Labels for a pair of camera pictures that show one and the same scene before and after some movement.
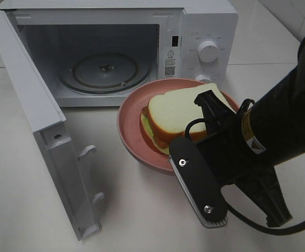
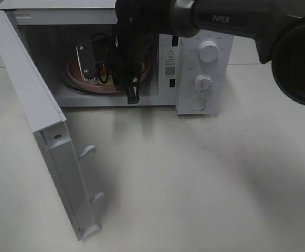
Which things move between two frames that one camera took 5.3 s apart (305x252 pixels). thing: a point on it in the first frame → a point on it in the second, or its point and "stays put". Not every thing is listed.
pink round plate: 133,129 → 74,74
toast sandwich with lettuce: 175,114 → 103,72
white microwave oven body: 92,52 stays put
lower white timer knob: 203,78 stays put
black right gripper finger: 263,188 → 133,91
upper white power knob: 208,51 stays put
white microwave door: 46,120 stays put
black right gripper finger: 198,181 → 85,49
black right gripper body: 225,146 → 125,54
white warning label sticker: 170,62 stays put
